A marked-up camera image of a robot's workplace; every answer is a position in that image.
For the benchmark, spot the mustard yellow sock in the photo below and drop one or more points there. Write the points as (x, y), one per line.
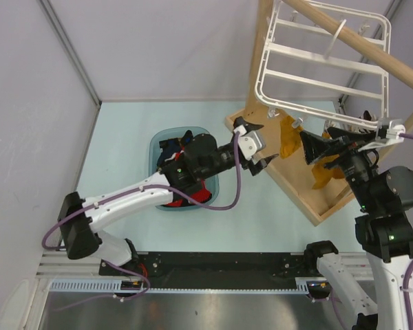
(322, 175)
(290, 140)

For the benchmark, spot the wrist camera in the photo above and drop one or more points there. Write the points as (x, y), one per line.
(249, 142)
(389, 132)

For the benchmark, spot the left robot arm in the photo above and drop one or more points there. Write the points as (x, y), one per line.
(184, 166)

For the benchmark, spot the white plastic clip hanger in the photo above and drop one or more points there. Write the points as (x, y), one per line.
(301, 60)

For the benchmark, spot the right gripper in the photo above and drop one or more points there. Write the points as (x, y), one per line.
(346, 143)

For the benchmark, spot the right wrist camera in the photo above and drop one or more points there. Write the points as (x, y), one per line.
(389, 132)

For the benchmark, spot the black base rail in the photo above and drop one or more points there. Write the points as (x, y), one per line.
(223, 270)

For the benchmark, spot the wooden hanger stand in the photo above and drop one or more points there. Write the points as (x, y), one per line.
(292, 174)

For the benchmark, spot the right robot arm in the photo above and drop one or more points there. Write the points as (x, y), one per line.
(383, 229)

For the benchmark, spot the aluminium frame post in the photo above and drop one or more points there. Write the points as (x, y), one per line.
(68, 47)

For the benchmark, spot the blue plastic sock basin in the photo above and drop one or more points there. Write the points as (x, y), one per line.
(204, 191)

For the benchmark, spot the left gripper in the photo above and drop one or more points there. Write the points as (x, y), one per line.
(255, 168)

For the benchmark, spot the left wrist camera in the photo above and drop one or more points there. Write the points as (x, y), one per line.
(249, 142)

